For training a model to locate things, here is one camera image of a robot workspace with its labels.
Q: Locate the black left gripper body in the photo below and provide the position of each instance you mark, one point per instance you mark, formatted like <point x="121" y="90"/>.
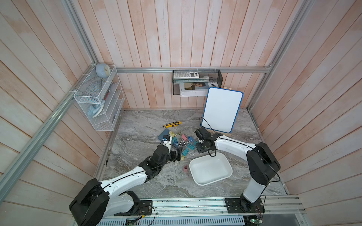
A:
<point x="172" y="157"/>

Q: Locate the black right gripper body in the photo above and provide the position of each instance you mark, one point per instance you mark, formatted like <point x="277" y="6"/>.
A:
<point x="201" y="147"/>

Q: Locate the teal binder clip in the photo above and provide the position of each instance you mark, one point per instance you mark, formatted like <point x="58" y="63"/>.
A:
<point x="191" y="146"/>
<point x="185" y="152"/>

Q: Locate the white plastic storage box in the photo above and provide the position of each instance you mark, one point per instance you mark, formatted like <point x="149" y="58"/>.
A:
<point x="206" y="170"/>

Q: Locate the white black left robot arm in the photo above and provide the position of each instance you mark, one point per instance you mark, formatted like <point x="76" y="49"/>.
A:
<point x="114" y="197"/>

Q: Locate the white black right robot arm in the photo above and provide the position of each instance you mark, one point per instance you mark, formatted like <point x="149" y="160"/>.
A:
<point x="263" y="165"/>

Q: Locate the pink binder clip in pile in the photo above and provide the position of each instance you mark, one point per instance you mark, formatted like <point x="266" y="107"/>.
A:
<point x="184" y="137"/>

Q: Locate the yellow binder clip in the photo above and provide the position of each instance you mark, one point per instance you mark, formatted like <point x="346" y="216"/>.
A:
<point x="171" y="133"/>

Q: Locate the yellow black utility knife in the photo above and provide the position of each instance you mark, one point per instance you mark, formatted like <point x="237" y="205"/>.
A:
<point x="172" y="124"/>

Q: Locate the magazine with photo cover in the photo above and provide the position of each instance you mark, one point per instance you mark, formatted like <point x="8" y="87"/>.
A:
<point x="196" y="89"/>

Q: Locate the white calculator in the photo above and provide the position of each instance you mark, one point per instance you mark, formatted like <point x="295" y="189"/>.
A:
<point x="185" y="75"/>

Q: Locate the white blue item in rack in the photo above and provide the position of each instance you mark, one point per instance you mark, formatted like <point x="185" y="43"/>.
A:
<point x="95" y="109"/>

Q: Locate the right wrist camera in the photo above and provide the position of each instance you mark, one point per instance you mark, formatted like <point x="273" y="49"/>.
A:
<point x="202" y="134"/>

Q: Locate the white board blue frame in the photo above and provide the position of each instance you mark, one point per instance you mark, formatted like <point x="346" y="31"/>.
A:
<point x="221" y="109"/>

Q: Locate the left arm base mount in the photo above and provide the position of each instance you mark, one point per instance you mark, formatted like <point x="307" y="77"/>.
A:
<point x="132" y="205"/>

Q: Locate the black mesh wall tray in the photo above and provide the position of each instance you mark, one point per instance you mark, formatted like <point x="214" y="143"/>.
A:
<point x="204" y="76"/>

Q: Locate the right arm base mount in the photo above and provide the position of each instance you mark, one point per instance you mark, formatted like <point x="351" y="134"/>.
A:
<point x="243" y="205"/>

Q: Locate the aluminium frame rail back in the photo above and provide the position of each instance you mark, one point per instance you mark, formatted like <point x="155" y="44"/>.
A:
<point x="237" y="69"/>

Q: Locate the aluminium frame rail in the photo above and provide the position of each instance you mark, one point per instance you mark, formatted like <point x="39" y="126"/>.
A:
<point x="304" y="8"/>
<point x="17" y="168"/>
<point x="237" y="69"/>

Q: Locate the white wire mesh shelf rack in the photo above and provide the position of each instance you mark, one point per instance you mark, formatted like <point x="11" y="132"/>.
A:
<point x="94" y="90"/>

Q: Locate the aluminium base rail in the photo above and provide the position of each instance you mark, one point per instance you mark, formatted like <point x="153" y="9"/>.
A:
<point x="279" y="211"/>

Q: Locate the aluminium frame rail left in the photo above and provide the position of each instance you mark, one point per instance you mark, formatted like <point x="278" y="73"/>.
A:
<point x="17" y="168"/>

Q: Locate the aluminium frame rail right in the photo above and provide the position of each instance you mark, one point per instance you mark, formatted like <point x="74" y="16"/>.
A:
<point x="304" y="8"/>

